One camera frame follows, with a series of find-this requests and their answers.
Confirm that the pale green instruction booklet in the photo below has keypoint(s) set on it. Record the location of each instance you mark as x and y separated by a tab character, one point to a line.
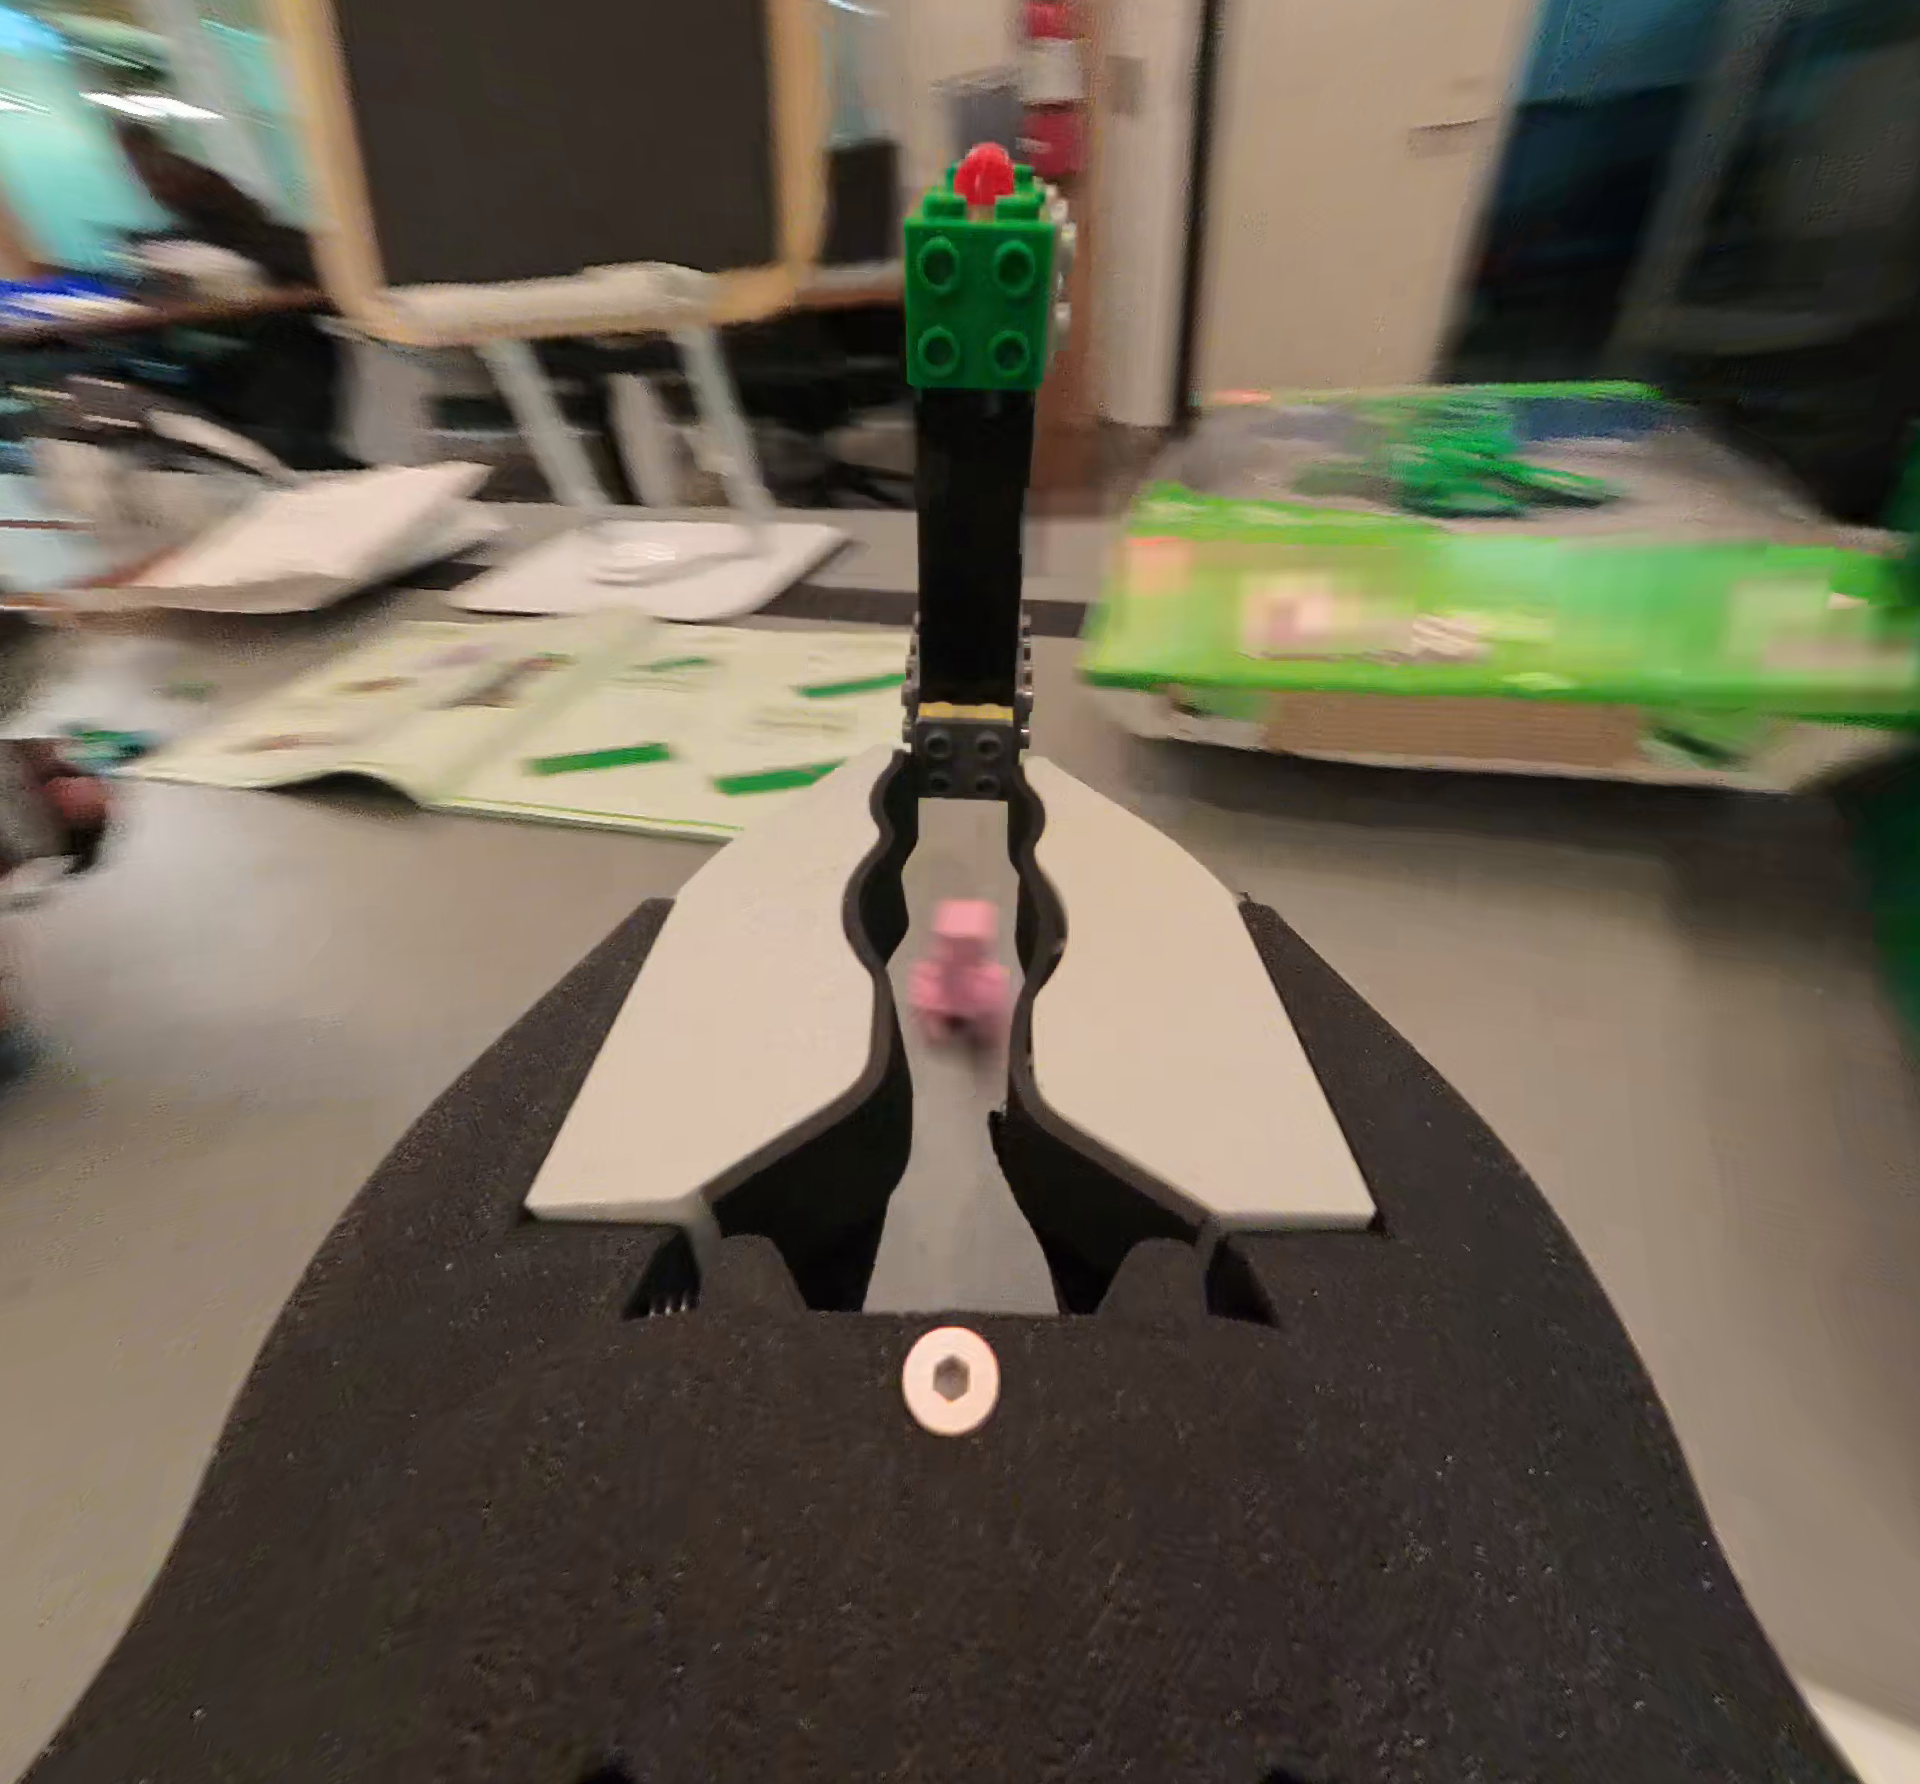
495	719

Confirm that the pink brick pig figure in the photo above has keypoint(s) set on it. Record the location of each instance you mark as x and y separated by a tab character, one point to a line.
952	980

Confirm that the black and green brick tower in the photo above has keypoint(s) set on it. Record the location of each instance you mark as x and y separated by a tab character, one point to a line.
975	525

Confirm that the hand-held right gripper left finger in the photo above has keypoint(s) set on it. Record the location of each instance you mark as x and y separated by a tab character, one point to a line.
720	1035

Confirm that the white desk lamp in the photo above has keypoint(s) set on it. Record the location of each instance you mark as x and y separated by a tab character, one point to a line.
660	570

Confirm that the green toy set box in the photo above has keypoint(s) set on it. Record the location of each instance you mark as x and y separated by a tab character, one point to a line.
1500	598

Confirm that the white printed paper bag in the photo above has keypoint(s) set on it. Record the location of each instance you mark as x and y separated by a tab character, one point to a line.
329	539

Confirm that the wooden framed black board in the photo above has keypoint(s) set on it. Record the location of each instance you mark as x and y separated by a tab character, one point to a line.
555	60

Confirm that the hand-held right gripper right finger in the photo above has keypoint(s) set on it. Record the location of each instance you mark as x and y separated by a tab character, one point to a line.
1185	1048

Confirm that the red fire extinguisher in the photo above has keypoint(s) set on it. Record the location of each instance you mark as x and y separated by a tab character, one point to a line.
1054	119

